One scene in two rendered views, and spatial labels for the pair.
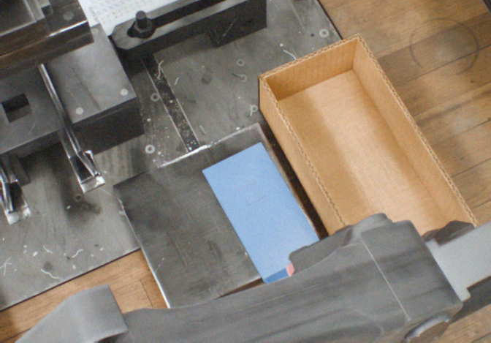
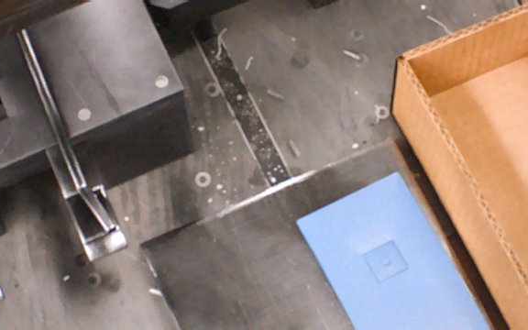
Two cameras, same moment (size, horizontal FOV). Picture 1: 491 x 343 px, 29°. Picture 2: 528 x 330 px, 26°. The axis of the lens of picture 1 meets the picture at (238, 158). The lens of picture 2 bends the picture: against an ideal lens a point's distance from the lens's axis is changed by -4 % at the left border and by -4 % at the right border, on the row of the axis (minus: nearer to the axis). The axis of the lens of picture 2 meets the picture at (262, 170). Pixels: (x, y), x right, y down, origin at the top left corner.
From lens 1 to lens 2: 0.32 m
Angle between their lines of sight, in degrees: 1
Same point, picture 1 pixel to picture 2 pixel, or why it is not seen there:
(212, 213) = (313, 296)
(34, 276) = not seen: outside the picture
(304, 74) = (468, 57)
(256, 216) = (392, 303)
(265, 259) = not seen: outside the picture
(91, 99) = (105, 94)
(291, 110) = (445, 115)
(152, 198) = (208, 269)
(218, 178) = (324, 234)
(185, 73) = (263, 49)
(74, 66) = (78, 38)
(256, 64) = (383, 38)
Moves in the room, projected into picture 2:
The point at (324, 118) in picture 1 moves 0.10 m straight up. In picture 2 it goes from (498, 130) to (522, 52)
